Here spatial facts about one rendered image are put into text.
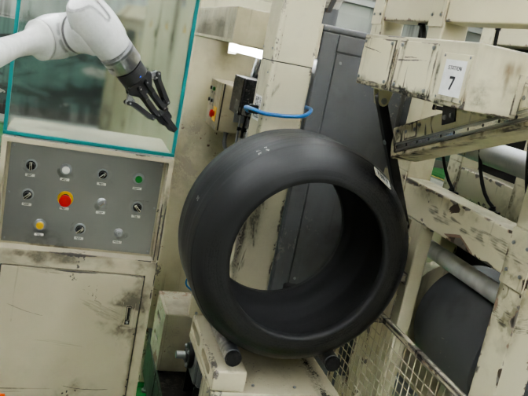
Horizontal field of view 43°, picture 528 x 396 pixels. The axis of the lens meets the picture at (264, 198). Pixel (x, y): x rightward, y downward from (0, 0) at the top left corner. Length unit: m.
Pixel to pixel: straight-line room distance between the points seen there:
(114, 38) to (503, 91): 0.90
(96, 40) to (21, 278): 0.99
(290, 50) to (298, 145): 0.42
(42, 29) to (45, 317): 1.07
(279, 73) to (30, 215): 0.97
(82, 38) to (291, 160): 0.58
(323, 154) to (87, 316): 1.14
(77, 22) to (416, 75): 0.82
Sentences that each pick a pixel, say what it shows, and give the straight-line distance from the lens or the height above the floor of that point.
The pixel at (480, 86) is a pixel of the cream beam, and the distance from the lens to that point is 1.52.
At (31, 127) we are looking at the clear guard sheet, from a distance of 2.28.
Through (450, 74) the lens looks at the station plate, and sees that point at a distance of 1.57.
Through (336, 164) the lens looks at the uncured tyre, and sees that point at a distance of 1.65.
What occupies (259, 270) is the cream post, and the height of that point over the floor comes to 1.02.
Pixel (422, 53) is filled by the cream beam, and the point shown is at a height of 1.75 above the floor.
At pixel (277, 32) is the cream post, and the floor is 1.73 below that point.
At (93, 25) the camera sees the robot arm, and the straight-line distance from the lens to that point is 1.67.
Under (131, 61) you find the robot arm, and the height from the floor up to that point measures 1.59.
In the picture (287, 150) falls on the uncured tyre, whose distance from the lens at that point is 1.64.
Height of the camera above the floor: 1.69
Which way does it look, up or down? 12 degrees down
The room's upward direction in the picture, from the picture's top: 11 degrees clockwise
